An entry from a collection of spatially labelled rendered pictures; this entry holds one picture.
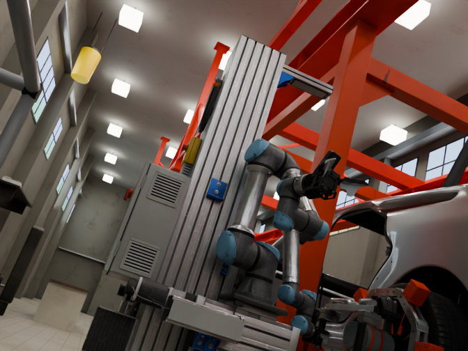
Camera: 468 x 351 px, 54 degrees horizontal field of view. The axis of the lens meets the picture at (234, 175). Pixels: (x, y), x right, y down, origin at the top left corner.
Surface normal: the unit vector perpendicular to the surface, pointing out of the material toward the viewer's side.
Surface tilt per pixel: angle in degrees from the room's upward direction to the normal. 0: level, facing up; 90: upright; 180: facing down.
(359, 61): 90
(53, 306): 90
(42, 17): 90
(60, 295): 90
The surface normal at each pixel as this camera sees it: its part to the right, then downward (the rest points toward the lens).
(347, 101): 0.33, -0.23
